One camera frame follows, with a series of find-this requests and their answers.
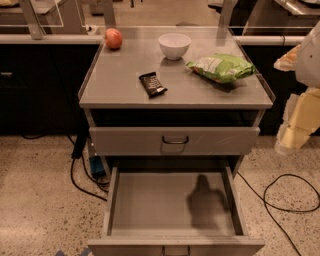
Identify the red apple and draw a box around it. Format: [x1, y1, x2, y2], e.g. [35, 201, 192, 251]
[105, 28, 123, 50]

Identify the black drawer handle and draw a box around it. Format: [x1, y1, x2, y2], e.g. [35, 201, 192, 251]
[161, 136, 189, 145]
[162, 246, 190, 256]

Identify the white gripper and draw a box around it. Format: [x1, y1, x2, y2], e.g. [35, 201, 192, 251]
[273, 21, 320, 155]

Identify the black floor cable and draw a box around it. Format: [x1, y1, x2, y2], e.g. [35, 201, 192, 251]
[19, 134, 110, 202]
[237, 171, 320, 256]

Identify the black floor cable right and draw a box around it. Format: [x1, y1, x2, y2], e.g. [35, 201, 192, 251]
[237, 171, 320, 256]

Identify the grey drawer cabinet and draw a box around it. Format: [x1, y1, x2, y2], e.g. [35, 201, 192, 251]
[79, 26, 274, 172]

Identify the black top drawer handle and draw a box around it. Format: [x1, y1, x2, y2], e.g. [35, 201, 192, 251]
[161, 136, 189, 145]

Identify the black middle drawer handle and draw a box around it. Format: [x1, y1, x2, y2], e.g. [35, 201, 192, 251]
[162, 246, 190, 256]

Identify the closed top drawer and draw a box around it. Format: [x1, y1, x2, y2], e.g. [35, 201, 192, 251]
[90, 127, 260, 156]

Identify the white ceramic bowl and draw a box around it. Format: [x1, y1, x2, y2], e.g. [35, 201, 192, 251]
[158, 33, 191, 60]

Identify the black floor cable left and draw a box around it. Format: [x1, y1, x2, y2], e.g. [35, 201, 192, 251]
[19, 134, 110, 202]

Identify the green chip bag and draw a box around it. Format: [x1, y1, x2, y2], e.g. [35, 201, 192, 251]
[186, 53, 256, 84]

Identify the clear acrylic panel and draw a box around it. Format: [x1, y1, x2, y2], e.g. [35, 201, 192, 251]
[0, 0, 85, 28]

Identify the blue power adapter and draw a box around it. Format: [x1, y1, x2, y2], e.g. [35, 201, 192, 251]
[89, 156, 106, 179]

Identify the black rxbar chocolate bar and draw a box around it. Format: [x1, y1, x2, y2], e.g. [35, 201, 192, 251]
[139, 72, 167, 98]

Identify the grey metal post left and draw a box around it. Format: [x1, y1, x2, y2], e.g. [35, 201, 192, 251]
[18, 0, 45, 40]

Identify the open middle drawer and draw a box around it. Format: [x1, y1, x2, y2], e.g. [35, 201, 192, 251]
[88, 167, 265, 256]

